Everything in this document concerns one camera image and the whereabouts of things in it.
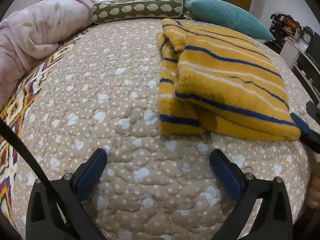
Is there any yellow striped knit sweater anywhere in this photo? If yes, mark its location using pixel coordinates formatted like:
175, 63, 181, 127
157, 18, 300, 141

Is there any person right hand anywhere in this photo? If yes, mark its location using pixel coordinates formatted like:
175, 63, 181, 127
306, 163, 320, 209

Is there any cluttered white shelf unit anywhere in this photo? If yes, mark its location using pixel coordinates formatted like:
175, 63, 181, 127
265, 12, 319, 105

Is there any small desk clock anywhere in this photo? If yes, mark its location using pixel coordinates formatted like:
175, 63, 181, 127
301, 26, 313, 44

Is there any beige dotted quilt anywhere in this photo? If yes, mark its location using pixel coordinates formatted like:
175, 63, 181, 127
20, 19, 319, 239

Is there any olive hedgehog bolster pillow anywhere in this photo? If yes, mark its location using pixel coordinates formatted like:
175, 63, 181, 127
92, 0, 188, 24

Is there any pink floral comforter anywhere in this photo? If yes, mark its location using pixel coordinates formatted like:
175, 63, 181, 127
1, 0, 110, 107

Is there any pink round headboard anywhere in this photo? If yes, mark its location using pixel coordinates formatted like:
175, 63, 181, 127
1, 0, 42, 21

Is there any black cable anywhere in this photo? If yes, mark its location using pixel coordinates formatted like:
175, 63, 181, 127
0, 118, 66, 221

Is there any teal corduroy pillow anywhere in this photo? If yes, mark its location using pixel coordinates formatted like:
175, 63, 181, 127
186, 0, 274, 41

